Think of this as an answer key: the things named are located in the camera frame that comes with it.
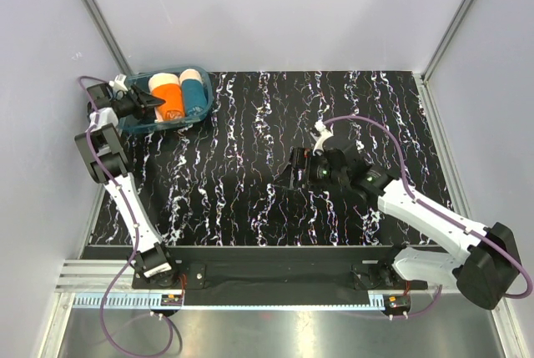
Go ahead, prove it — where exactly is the right controller board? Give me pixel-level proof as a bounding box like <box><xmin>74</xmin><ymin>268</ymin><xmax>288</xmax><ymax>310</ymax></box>
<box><xmin>385</xmin><ymin>295</ymin><xmax>411</xmax><ymax>315</ymax></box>

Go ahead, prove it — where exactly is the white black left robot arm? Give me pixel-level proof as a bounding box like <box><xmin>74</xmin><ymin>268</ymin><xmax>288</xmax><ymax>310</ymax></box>
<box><xmin>74</xmin><ymin>82</ymin><xmax>180</xmax><ymax>288</ymax></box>

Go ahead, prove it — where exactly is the teal beige cartoon towel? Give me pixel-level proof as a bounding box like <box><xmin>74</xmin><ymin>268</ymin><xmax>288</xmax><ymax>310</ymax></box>
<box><xmin>179</xmin><ymin>68</ymin><xmax>208</xmax><ymax>117</ymax></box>

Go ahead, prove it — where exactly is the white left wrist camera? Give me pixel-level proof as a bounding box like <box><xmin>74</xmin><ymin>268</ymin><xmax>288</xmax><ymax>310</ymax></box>
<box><xmin>108</xmin><ymin>73</ymin><xmax>128</xmax><ymax>93</ymax></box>

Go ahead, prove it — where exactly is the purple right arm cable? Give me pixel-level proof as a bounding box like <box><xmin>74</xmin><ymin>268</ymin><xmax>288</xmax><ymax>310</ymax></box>
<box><xmin>325</xmin><ymin>114</ymin><xmax>534</xmax><ymax>317</ymax></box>

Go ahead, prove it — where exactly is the aluminium front frame rail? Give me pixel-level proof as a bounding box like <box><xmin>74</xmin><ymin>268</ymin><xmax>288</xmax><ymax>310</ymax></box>
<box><xmin>53</xmin><ymin>260</ymin><xmax>510</xmax><ymax>295</ymax></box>

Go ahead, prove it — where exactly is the controller board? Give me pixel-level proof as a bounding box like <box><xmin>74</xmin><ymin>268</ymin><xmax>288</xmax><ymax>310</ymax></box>
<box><xmin>161</xmin><ymin>294</ymin><xmax>184</xmax><ymax>306</ymax></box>
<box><xmin>385</xmin><ymin>295</ymin><xmax>411</xmax><ymax>315</ymax></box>

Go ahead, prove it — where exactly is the left controller board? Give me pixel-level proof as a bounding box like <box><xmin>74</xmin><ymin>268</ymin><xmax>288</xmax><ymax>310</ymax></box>
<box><xmin>161</xmin><ymin>294</ymin><xmax>184</xmax><ymax>306</ymax></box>

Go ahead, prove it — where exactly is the orange cartoon towel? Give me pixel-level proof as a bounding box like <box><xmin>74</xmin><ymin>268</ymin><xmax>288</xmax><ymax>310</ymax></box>
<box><xmin>149</xmin><ymin>73</ymin><xmax>185</xmax><ymax>122</ymax></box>

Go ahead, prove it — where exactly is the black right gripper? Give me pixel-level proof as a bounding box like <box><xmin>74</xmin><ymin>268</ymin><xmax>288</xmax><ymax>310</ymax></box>
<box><xmin>273</xmin><ymin>147</ymin><xmax>348</xmax><ymax>193</ymax></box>

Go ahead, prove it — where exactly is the left rear aluminium post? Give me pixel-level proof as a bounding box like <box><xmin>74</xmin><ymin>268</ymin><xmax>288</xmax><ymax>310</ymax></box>
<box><xmin>81</xmin><ymin>0</ymin><xmax>134</xmax><ymax>75</ymax></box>

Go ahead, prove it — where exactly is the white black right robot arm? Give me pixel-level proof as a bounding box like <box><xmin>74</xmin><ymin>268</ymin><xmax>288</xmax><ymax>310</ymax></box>
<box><xmin>274</xmin><ymin>148</ymin><xmax>521</xmax><ymax>310</ymax></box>

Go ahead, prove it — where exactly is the right rear aluminium post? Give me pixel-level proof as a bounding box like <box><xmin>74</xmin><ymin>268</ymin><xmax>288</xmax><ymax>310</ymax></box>
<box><xmin>421</xmin><ymin>0</ymin><xmax>476</xmax><ymax>84</ymax></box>

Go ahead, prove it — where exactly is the left slotted cable duct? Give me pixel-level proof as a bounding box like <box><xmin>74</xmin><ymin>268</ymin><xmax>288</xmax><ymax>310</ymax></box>
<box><xmin>73</xmin><ymin>292</ymin><xmax>181</xmax><ymax>310</ymax></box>

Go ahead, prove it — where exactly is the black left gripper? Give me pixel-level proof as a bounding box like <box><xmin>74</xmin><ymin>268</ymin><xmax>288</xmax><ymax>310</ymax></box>
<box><xmin>113</xmin><ymin>84</ymin><xmax>165</xmax><ymax>122</ymax></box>

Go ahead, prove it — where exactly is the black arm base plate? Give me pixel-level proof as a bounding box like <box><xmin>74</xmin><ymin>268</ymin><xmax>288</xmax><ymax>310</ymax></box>
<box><xmin>131</xmin><ymin>245</ymin><xmax>404</xmax><ymax>290</ymax></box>

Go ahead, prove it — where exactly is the teal transparent plastic basin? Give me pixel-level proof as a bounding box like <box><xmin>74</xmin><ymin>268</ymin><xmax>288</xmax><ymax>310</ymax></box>
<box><xmin>118</xmin><ymin>66</ymin><xmax>214</xmax><ymax>134</ymax></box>

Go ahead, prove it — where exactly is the slotted cable duct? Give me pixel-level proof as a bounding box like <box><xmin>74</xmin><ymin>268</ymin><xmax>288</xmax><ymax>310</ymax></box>
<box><xmin>73</xmin><ymin>292</ymin><xmax>181</xmax><ymax>310</ymax></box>
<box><xmin>367</xmin><ymin>290</ymin><xmax>385</xmax><ymax>310</ymax></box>

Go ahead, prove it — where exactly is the aluminium post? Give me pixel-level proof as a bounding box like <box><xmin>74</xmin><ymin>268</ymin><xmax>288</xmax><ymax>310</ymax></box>
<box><xmin>81</xmin><ymin>0</ymin><xmax>134</xmax><ymax>75</ymax></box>
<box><xmin>421</xmin><ymin>0</ymin><xmax>476</xmax><ymax>84</ymax></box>

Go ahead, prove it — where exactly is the right slotted cable duct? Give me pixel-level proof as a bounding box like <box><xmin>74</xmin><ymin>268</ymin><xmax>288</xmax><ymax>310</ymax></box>
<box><xmin>367</xmin><ymin>290</ymin><xmax>385</xmax><ymax>310</ymax></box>

